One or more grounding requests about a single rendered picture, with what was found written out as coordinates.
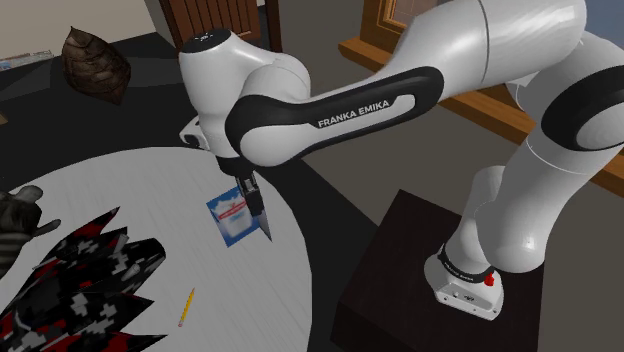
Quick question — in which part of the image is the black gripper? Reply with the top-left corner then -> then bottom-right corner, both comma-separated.
215,155 -> 264,218

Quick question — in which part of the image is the blue and white box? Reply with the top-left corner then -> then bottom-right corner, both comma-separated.
205,186 -> 273,249

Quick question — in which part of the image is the yellow pencil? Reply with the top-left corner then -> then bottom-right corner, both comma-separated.
177,286 -> 197,328

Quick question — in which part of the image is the dark robot stand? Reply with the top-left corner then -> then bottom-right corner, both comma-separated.
336,188 -> 546,352

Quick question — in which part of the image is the brown wooden door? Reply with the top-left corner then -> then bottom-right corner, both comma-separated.
158,0 -> 283,54

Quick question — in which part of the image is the black red camouflage toy jet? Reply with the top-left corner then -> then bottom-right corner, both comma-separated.
0,206 -> 169,352

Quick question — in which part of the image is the brown bean bag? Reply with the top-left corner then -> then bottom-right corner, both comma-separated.
60,25 -> 132,106

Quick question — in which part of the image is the grey figure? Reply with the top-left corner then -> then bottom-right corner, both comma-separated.
0,184 -> 63,280

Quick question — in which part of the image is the wooden framed window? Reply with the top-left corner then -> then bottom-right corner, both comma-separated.
338,0 -> 624,199

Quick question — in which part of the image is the flat pale book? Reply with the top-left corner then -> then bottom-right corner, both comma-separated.
0,49 -> 55,72

